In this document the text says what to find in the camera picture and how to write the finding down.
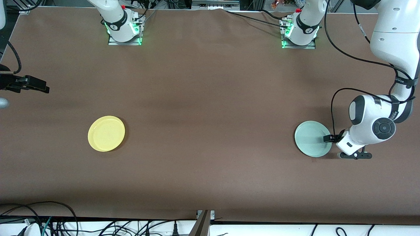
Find black looped floor cable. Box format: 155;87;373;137
0;201;78;236

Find black base connector cables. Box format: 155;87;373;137
130;0;158;26

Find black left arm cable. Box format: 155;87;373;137
324;0;419;140

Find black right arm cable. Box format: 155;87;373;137
6;41;22;75

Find pale green round plate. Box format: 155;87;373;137
294;121;332;158

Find long black tabletop cable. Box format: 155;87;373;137
224;9;286;29

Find yellow round plate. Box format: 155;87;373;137
88;115;126;152

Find green thin cable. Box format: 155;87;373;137
40;216;53;236

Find aluminium profile post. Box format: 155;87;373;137
188;210;216;236

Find aluminium frame rail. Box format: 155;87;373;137
192;0;241;10

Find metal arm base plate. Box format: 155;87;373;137
108;15;142;46
281;17;316;50

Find short black tabletop cable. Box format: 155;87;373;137
261;9;291;22

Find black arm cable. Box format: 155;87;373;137
324;0;419;140
6;41;22;75

